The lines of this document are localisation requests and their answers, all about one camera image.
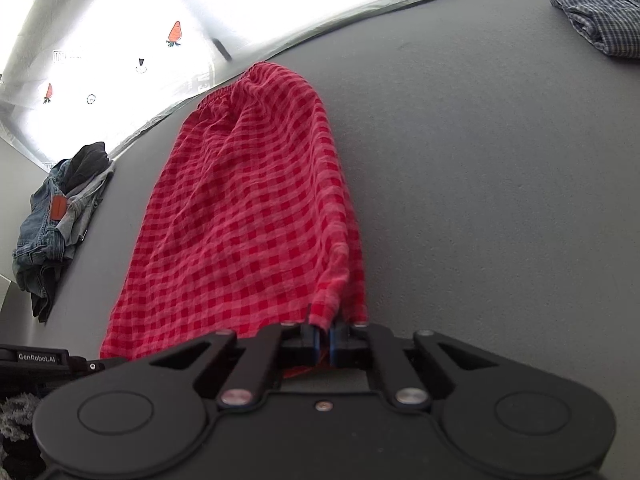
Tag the blue plaid shirt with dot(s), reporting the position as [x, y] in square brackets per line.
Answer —
[600, 15]

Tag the pile of blue jeans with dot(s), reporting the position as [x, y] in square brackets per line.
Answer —
[89, 164]

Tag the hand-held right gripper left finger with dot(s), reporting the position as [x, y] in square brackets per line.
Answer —
[314, 346]

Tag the white printed backdrop sheet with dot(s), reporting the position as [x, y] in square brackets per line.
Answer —
[150, 35]

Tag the grey fuzzy garment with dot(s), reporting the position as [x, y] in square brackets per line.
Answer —
[17, 416]

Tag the blue denim jeans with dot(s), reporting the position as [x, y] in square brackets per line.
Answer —
[45, 230]

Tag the red checked garment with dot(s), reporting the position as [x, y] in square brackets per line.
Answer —
[250, 210]

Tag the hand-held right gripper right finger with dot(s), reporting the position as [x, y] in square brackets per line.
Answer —
[336, 346]

